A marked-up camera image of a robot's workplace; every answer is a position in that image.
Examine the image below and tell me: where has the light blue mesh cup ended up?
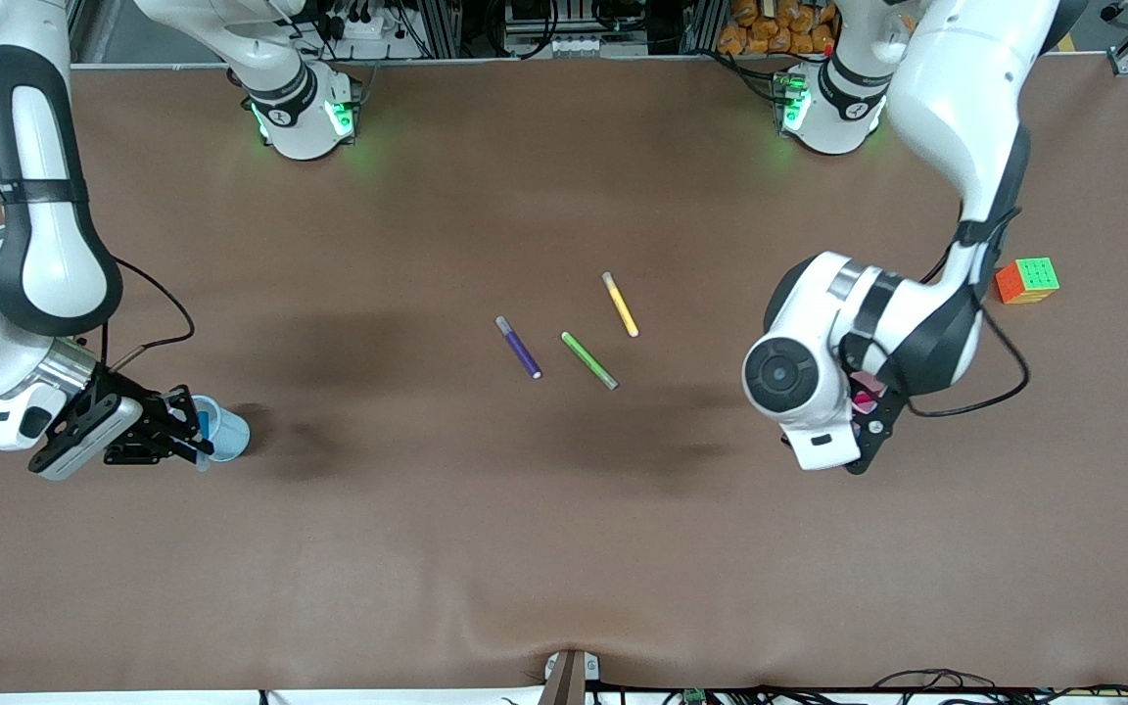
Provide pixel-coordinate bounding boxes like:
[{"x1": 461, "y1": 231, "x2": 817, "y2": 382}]
[{"x1": 187, "y1": 395, "x2": 251, "y2": 462}]

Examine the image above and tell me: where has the grey metal equipment rack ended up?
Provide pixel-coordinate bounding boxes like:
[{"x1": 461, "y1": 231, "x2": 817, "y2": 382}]
[{"x1": 500, "y1": 0, "x2": 663, "y2": 60}]

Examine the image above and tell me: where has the colourful puzzle cube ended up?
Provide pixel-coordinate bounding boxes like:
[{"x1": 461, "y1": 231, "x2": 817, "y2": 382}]
[{"x1": 995, "y1": 258, "x2": 1060, "y2": 306}]

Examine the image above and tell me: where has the purple marker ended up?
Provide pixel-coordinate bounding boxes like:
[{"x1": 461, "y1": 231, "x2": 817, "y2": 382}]
[{"x1": 495, "y1": 315, "x2": 542, "y2": 380}]

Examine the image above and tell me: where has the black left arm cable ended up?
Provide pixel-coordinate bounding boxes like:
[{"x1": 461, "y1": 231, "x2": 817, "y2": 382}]
[{"x1": 907, "y1": 211, "x2": 1030, "y2": 419}]

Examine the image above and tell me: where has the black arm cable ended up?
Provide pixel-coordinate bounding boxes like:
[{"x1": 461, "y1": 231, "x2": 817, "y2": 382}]
[
  {"x1": 99, "y1": 257, "x2": 196, "y2": 371},
  {"x1": 907, "y1": 211, "x2": 1030, "y2": 419}
]

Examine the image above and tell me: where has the white power strip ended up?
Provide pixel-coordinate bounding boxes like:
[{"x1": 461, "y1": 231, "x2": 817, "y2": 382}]
[{"x1": 327, "y1": 12, "x2": 387, "y2": 42}]

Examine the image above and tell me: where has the yellow marker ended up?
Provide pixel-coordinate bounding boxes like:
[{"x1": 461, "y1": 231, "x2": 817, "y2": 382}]
[{"x1": 602, "y1": 272, "x2": 639, "y2": 338}]

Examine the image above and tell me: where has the metal table clamp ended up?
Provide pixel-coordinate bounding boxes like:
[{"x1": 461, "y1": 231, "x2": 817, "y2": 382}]
[{"x1": 538, "y1": 648, "x2": 601, "y2": 705}]

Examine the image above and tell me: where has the orange snack bag pile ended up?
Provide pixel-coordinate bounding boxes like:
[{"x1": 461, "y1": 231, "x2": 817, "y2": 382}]
[{"x1": 718, "y1": 0, "x2": 837, "y2": 57}]

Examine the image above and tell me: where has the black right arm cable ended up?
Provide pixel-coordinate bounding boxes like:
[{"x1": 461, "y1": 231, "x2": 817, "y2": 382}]
[{"x1": 99, "y1": 257, "x2": 196, "y2": 371}]

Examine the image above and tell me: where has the green marker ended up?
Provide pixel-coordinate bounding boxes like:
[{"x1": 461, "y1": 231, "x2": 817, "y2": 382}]
[{"x1": 561, "y1": 332, "x2": 619, "y2": 391}]

